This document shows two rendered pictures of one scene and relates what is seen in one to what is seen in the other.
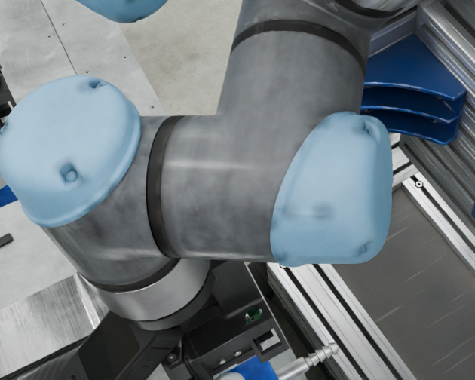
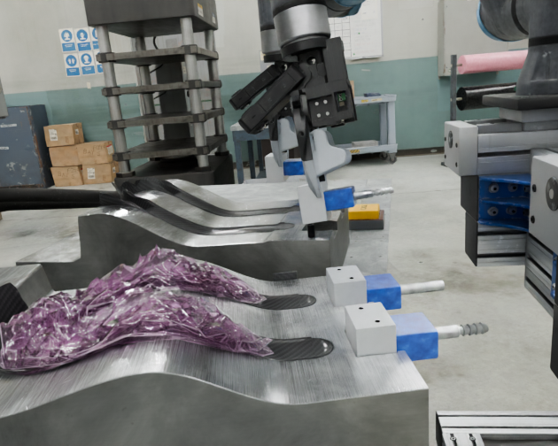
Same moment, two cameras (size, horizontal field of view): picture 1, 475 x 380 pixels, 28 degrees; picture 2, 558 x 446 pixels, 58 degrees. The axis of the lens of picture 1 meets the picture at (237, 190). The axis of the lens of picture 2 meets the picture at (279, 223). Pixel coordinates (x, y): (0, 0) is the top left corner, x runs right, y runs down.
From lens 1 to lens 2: 0.77 m
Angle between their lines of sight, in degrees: 50
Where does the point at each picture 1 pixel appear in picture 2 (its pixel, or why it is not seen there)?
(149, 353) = (285, 77)
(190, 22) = (467, 362)
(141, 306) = (287, 24)
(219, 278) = (328, 49)
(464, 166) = (548, 254)
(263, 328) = (340, 85)
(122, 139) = not seen: outside the picture
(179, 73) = (448, 379)
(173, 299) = (300, 25)
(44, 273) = not seen: hidden behind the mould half
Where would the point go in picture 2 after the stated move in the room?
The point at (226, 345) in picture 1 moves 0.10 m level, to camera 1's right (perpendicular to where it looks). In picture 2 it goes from (320, 87) to (392, 81)
